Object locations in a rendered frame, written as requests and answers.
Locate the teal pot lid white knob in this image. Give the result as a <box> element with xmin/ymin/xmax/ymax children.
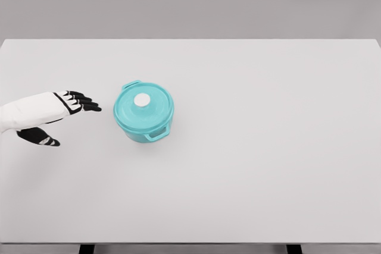
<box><xmin>113</xmin><ymin>84</ymin><xmax>174</xmax><ymax>129</ymax></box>

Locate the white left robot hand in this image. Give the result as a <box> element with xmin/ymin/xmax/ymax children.
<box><xmin>8</xmin><ymin>90</ymin><xmax>102</xmax><ymax>147</ymax></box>

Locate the teal cooking pot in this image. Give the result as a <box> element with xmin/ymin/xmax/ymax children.
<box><xmin>113</xmin><ymin>80</ymin><xmax>174</xmax><ymax>144</ymax></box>

